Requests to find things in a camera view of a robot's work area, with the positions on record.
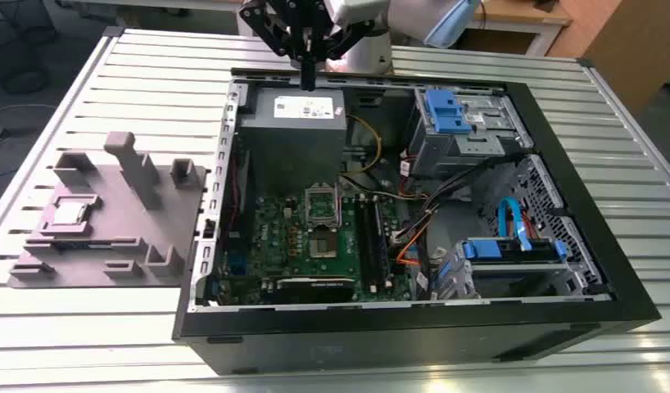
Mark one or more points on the metal locking lever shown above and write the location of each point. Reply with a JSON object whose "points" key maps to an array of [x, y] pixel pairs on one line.
{"points": [[341, 204]]}

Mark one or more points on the blue plastic drive carrier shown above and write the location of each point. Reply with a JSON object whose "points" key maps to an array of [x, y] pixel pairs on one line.
{"points": [[445, 110]]}

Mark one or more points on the grey power supply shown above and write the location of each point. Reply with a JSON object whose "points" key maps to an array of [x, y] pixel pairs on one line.
{"points": [[290, 151]]}

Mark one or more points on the black PC case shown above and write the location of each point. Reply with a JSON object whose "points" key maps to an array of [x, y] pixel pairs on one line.
{"points": [[366, 340]]}

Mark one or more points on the grey parts rack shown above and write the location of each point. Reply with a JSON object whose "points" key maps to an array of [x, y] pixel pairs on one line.
{"points": [[121, 221]]}

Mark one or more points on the green motherboard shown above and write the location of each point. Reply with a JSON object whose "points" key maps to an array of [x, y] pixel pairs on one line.
{"points": [[273, 245]]}

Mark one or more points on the CPU socket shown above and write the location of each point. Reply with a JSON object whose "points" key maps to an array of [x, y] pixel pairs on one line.
{"points": [[324, 245]]}

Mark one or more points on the silver topped CPU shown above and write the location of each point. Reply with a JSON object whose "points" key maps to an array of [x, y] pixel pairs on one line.
{"points": [[71, 212]]}

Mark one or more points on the hard disk in blue carrier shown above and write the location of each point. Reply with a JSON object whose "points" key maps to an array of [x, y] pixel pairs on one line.
{"points": [[486, 249]]}

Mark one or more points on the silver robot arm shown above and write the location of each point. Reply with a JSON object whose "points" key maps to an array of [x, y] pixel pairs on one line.
{"points": [[369, 57]]}

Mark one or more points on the RAM stick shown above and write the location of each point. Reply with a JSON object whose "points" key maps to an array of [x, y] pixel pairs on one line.
{"points": [[85, 246]]}

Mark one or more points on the black RAM slot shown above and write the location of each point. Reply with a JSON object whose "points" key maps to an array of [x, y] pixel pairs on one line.
{"points": [[369, 241], [374, 241]]}

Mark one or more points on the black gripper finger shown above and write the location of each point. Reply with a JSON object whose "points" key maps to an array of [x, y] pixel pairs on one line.
{"points": [[265, 24], [356, 34]]}

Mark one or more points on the black graphics card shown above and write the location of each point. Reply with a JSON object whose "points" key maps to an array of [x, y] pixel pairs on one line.
{"points": [[312, 288]]}

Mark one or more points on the wooden desk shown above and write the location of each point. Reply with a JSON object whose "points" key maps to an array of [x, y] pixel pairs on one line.
{"points": [[530, 18]]}

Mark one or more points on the grey metal drive cage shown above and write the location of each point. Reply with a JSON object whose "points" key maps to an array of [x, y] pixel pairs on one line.
{"points": [[470, 151]]}

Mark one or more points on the wooden cabinet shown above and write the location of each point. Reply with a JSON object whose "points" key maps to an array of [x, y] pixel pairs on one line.
{"points": [[635, 49]]}

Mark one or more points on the grey disk bay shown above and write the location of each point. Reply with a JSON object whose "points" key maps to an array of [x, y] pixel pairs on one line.
{"points": [[530, 270]]}

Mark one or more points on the white desk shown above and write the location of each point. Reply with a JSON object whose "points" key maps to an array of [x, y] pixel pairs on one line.
{"points": [[147, 3]]}

